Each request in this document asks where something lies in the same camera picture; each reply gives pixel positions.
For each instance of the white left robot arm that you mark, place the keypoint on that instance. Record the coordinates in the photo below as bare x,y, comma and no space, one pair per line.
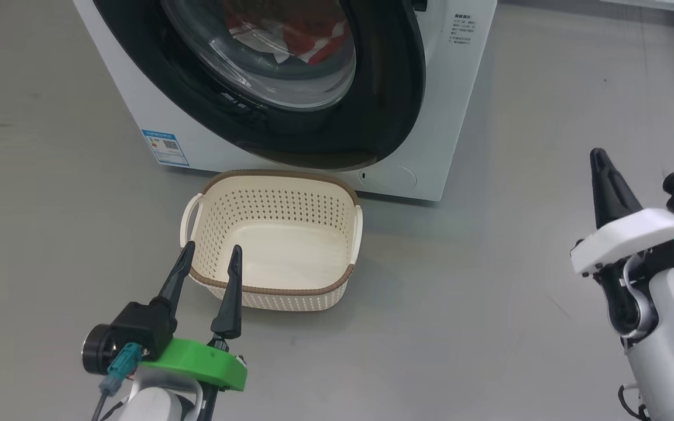
150,406

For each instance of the red and white garment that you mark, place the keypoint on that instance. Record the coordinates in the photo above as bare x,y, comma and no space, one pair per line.
313,35

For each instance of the round dark washing machine door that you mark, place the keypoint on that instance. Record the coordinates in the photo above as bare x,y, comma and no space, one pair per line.
384,88

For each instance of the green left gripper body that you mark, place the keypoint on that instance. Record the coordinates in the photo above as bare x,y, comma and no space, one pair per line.
202,362

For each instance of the cream perforated laundry basket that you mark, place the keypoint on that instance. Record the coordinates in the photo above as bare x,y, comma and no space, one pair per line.
290,251

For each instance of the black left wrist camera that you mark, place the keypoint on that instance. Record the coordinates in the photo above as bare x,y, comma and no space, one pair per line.
138,327

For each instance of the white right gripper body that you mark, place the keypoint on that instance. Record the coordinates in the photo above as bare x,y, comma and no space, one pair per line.
635,237

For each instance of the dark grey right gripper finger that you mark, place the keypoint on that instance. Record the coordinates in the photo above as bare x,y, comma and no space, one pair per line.
609,193

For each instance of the blue energy label sticker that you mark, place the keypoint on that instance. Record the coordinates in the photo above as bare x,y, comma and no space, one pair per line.
165,147

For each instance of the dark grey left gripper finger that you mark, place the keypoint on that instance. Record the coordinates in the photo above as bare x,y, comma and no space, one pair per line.
231,304
179,275

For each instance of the white front-loading washing machine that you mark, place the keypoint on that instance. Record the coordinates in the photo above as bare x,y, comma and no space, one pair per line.
448,117

